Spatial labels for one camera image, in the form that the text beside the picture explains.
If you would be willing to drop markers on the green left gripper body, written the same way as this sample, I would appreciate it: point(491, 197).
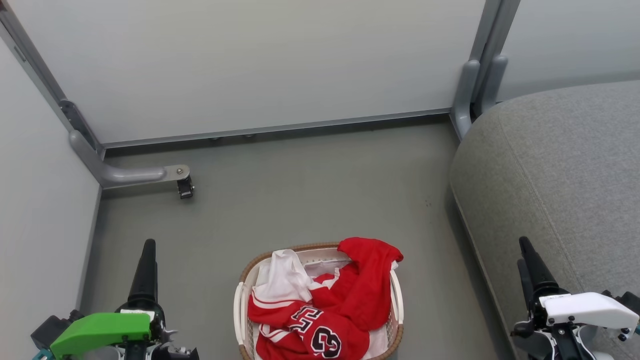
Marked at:
point(100, 330)

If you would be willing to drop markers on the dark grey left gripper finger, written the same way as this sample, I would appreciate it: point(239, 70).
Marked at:
point(145, 275)

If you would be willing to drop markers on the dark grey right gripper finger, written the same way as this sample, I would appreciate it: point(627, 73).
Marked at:
point(537, 272)
point(526, 282)

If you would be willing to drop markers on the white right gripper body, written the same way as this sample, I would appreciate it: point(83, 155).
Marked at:
point(585, 307)

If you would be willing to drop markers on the red basketball jersey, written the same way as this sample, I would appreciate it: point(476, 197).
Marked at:
point(365, 290)

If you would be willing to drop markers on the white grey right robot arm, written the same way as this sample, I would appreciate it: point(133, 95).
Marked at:
point(627, 299)

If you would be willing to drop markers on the grey fabric sofa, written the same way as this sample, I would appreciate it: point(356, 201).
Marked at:
point(575, 175)

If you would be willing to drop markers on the white garment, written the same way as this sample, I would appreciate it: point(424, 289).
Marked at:
point(285, 275)

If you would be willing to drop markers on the white laundry basket brown rim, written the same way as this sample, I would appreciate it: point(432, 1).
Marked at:
point(239, 310)

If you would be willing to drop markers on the grey partition foot leg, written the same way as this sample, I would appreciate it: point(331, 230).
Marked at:
point(125, 175)

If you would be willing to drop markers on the grey partition foot bracket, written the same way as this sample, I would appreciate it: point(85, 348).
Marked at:
point(492, 82)
point(465, 95)

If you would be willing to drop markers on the grey partition bottom rail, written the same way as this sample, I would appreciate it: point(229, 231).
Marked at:
point(275, 128)

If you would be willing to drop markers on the grey partition frame post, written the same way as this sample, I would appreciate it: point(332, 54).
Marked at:
point(35, 65)

